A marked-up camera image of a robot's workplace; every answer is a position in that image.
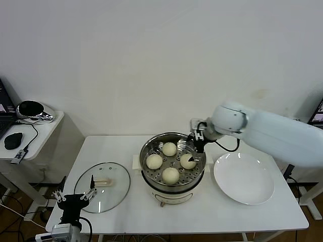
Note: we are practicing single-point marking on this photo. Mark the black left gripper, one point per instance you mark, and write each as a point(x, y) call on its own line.
point(72, 201)

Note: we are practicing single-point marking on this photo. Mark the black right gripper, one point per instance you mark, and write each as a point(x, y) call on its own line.
point(200, 143)

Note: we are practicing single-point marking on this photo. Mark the white steamed baozi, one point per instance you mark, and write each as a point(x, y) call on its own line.
point(154, 161)
point(186, 164)
point(169, 148)
point(170, 175)

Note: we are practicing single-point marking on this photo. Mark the round glass pot lid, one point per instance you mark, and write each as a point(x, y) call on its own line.
point(118, 176)

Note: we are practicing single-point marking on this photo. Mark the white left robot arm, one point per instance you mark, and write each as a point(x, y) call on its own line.
point(76, 233)

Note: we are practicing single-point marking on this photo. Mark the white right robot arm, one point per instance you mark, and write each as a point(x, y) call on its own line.
point(277, 136)

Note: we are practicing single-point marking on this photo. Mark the perforated steel steamer basket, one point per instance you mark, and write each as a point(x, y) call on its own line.
point(191, 176)

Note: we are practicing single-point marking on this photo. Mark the dark round floor object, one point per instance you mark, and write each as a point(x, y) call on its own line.
point(45, 215)

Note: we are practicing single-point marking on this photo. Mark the cream electric cooker base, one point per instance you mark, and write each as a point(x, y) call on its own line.
point(171, 197)

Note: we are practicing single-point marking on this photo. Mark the round white plate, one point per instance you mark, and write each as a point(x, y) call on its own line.
point(242, 179)

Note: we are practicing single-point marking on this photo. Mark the grey usb hub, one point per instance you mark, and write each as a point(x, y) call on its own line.
point(18, 155)

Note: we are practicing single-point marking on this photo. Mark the black computer mouse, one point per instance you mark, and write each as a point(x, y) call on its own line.
point(12, 140)

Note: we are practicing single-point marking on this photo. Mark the chrome and black headset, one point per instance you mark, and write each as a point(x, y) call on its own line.
point(30, 108)

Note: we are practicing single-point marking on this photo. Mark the black power adapter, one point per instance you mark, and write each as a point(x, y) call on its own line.
point(289, 171)

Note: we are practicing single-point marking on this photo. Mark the black open laptop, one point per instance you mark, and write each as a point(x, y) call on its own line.
point(317, 113)
point(3, 111)

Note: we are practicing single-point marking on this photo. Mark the white wall socket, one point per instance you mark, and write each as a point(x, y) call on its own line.
point(43, 168)

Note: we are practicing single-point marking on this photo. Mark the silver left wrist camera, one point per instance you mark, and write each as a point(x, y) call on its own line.
point(60, 232)

